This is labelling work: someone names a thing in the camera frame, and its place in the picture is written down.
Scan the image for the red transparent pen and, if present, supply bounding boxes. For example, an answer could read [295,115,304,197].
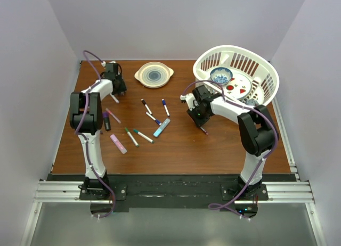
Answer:
[200,126,209,135]

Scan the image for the white pen lavender cap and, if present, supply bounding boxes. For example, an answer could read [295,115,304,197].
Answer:
[110,94,120,104]

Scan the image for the white marker black cap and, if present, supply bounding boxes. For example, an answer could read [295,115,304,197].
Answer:
[141,99,152,115]

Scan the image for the white marker dark blue cap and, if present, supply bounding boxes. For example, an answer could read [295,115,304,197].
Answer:
[145,112,162,126]

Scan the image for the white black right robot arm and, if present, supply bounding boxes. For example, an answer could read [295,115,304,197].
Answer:
[180,85,279,200]

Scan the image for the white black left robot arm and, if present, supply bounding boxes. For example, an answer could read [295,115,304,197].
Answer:
[69,61,126,199]

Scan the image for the pink highlighter pen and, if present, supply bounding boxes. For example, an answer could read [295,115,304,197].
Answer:
[105,108,121,124]

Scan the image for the lavender highlighter pen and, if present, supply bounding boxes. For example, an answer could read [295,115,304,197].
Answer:
[110,134,127,154]

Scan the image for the cream plate with spiral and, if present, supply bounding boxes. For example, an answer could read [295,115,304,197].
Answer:
[134,62,174,88]

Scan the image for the blue white bowl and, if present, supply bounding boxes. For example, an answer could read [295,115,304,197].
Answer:
[210,67,233,84]

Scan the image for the black purple highlighter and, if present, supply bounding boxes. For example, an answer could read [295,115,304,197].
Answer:
[103,111,111,131]

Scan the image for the white plate red shapes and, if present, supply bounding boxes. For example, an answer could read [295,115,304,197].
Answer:
[224,72,252,100]

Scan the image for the light blue highlighter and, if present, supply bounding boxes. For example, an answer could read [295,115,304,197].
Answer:
[153,118,171,138]

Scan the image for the white plastic basket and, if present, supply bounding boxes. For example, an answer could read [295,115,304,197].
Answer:
[193,45,280,105]

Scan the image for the small blue patterned dish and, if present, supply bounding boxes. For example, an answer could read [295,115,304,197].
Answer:
[246,99,259,107]

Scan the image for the white marker green cap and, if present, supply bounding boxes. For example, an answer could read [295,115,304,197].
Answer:
[125,127,139,147]

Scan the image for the white marker teal cap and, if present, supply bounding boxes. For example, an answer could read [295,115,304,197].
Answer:
[133,128,154,144]

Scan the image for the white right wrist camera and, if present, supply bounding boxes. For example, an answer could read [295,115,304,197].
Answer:
[180,94,190,103]

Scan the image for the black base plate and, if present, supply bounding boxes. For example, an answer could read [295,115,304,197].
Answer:
[79,175,269,214]

